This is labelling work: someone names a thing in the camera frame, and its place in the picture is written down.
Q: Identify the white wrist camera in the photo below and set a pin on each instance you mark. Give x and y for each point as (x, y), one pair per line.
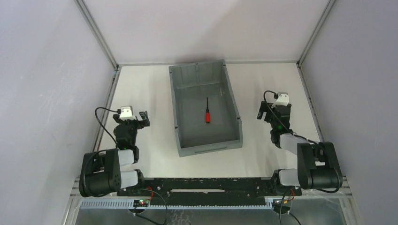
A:
(282, 98)
(126, 113)

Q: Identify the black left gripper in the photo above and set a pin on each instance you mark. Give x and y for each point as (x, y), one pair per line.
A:
(136, 122)

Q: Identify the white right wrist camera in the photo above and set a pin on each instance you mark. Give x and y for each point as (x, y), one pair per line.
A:
(282, 98)

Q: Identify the black mounting rail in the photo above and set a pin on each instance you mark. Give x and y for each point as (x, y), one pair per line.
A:
(219, 191)

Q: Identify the grey plastic bin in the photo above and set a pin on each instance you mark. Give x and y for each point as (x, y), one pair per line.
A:
(191, 84)

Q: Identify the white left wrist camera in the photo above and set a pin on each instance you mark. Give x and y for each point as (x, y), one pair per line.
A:
(126, 113)

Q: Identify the grey slotted cable duct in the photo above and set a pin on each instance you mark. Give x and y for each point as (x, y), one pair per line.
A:
(131, 203)

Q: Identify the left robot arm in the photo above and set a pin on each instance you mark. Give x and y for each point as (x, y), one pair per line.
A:
(101, 171)

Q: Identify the red handled screwdriver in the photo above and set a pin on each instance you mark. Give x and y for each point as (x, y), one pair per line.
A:
(207, 116)

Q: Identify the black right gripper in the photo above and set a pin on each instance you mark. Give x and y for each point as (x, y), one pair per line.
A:
(269, 110)

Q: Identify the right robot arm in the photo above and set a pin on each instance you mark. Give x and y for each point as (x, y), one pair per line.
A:
(317, 164)

